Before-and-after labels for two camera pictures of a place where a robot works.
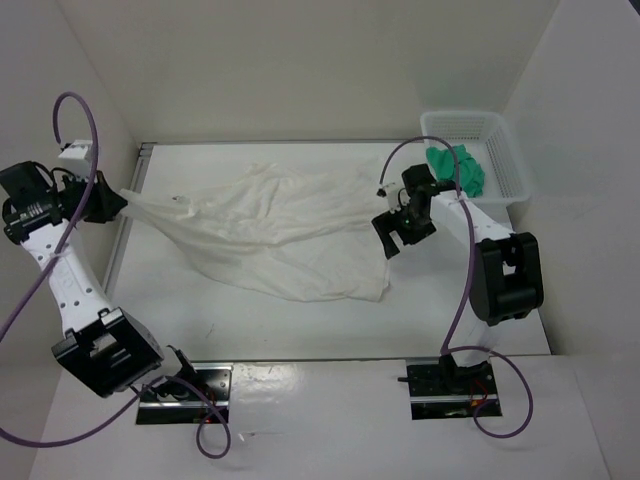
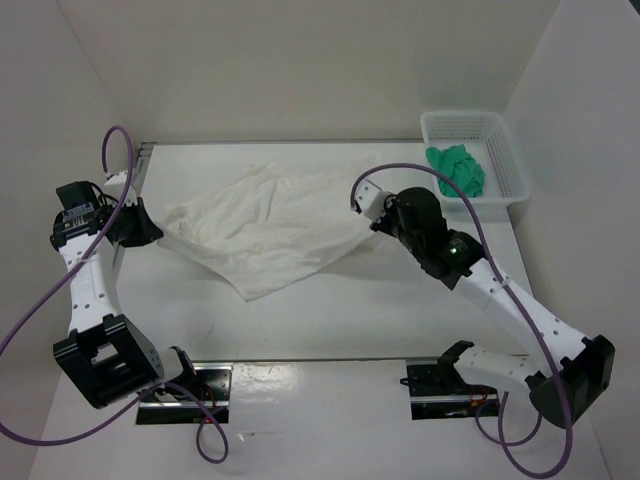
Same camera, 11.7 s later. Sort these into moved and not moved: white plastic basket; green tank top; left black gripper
Moved: left black gripper
Not moved: white plastic basket; green tank top
